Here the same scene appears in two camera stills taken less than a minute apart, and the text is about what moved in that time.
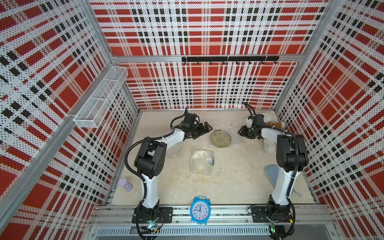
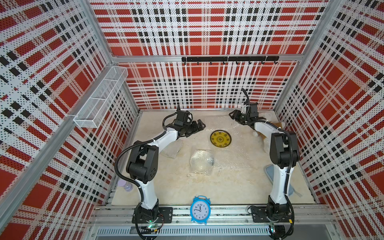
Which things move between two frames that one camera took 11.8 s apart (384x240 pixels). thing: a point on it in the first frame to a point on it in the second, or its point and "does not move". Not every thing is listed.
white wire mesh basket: x=92 y=113 does not move
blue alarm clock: x=200 y=209 does not move
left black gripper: x=201 y=130 to x=196 y=129
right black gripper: x=242 y=130 to x=235 y=115
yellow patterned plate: x=220 y=138 does not move
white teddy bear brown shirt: x=269 y=145 does not move
